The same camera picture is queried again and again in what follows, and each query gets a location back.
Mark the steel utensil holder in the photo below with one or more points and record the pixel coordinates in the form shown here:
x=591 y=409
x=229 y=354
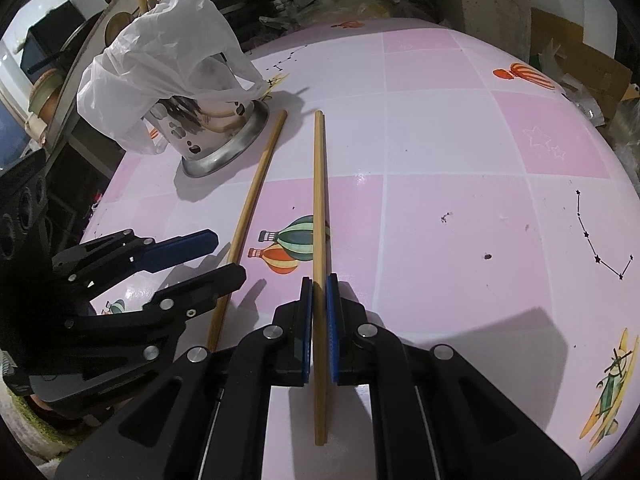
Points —
x=215 y=145

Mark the long bamboo chopstick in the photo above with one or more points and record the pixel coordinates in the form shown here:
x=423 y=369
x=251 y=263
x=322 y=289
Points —
x=250 y=195
x=317 y=240

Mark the pile of plastic bags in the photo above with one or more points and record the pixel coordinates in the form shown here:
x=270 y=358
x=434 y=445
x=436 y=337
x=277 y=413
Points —
x=620 y=130

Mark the white plastic bag liner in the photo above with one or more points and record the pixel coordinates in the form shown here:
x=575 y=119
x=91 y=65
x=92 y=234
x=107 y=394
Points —
x=150 y=60

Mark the brown and green pot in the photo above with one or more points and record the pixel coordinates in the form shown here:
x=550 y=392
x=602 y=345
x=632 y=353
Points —
x=47 y=102

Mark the cardboard box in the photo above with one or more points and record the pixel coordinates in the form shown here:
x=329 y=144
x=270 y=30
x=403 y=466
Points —
x=575 y=55

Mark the yellow plastic bag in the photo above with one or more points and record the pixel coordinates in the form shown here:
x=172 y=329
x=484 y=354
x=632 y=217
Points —
x=350 y=0

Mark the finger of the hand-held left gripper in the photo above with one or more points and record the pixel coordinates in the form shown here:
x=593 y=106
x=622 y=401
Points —
x=185 y=245
x=215 y=282

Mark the person's left forearm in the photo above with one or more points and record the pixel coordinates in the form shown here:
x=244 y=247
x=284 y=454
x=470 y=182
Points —
x=35 y=430

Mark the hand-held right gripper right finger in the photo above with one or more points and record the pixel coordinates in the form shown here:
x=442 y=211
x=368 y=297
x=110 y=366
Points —
x=332 y=330

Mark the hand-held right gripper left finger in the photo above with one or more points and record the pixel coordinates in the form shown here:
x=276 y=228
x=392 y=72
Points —
x=307 y=330

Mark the black box appliance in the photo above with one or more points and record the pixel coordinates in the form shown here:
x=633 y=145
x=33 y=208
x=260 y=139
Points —
x=52 y=35

